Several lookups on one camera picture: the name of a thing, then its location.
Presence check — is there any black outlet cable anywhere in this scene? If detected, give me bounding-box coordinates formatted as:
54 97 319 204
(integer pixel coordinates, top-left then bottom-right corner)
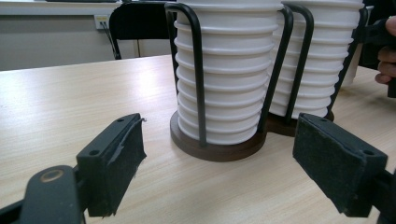
101 21 121 60

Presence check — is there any black folding chair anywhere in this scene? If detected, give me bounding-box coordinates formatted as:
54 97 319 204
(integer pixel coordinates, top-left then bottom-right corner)
108 1 178 61

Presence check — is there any stack of white paper cups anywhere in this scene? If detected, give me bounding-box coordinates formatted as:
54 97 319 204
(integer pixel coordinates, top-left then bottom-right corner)
172 0 284 147
269 0 365 119

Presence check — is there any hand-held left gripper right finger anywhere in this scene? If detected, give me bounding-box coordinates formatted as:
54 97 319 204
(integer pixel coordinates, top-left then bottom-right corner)
292 112 389 218

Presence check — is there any white wall outlet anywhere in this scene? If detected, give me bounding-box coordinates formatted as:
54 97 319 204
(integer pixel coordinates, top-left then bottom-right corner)
93 14 110 31

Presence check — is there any black wire cup holder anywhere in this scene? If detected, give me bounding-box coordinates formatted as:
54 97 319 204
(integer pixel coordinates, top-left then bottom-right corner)
163 1 370 162

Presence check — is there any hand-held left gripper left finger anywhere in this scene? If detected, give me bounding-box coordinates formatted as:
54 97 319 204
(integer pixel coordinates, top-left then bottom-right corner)
76 112 148 218

